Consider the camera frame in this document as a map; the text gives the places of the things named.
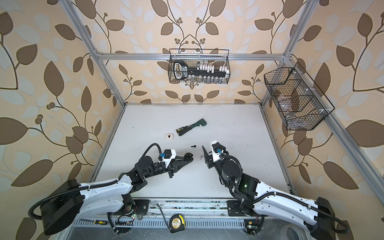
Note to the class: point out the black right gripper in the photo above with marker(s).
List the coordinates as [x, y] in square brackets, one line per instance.
[208, 159]

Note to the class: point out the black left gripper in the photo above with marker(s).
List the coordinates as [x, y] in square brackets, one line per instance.
[175, 166]

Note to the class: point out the black earbud case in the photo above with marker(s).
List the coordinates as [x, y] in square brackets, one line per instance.
[188, 157]

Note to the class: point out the beige earbud charging case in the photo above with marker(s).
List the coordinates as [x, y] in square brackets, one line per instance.
[169, 136]

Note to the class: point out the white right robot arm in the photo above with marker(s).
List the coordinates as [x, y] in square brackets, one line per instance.
[258, 198]

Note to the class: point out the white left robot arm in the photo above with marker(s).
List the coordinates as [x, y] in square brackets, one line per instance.
[73, 201]

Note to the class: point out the green rivet gun tool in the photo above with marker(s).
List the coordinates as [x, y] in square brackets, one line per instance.
[181, 131]

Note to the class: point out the yellow black tape measure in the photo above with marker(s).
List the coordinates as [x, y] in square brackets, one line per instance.
[177, 223]

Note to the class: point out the black socket set holder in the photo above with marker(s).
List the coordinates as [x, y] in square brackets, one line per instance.
[199, 72]

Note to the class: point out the grey tape roll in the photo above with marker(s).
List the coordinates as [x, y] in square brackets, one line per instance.
[292, 232]

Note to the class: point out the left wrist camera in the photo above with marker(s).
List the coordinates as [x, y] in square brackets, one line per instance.
[167, 156]

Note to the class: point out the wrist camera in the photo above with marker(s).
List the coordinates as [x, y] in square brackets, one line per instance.
[167, 156]
[217, 149]

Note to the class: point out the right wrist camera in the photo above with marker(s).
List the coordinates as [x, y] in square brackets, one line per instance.
[217, 149]

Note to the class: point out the black wire basket back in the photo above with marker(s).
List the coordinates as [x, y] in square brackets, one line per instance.
[216, 57]

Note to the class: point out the black wire basket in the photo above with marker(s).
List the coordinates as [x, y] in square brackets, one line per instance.
[300, 102]
[216, 57]

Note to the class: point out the yellow handled screwdriver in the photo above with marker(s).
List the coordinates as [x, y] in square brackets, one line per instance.
[94, 222]

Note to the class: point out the black wire basket right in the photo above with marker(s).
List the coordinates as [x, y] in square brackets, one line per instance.
[300, 102]

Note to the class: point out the aluminium frame post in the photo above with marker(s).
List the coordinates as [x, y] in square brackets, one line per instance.
[285, 59]

